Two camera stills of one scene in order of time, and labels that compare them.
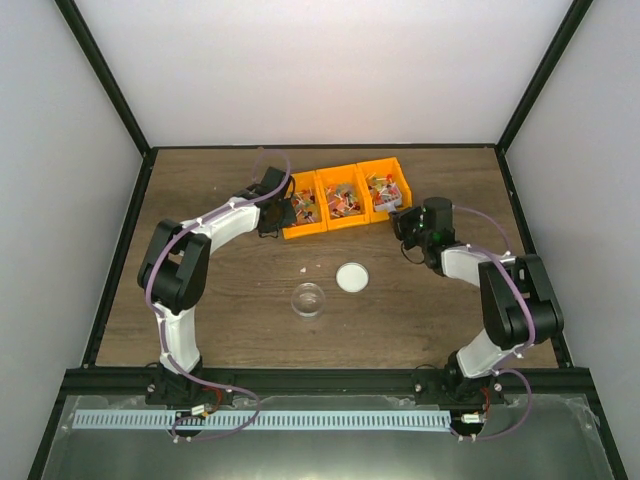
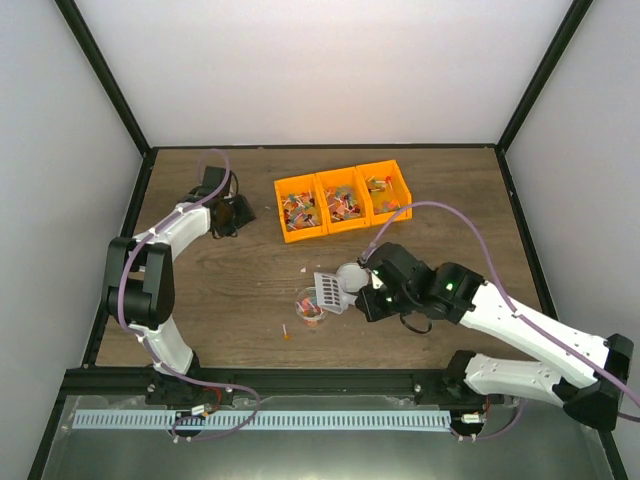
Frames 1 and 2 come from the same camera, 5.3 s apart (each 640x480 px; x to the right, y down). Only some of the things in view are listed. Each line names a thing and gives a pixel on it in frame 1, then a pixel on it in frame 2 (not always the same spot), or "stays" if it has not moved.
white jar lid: x=352 y=277 stays
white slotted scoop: x=391 y=199 -> x=330 y=296
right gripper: x=399 y=221 -> x=371 y=307
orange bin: x=309 y=206 stays
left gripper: x=289 y=220 -> x=246 y=216
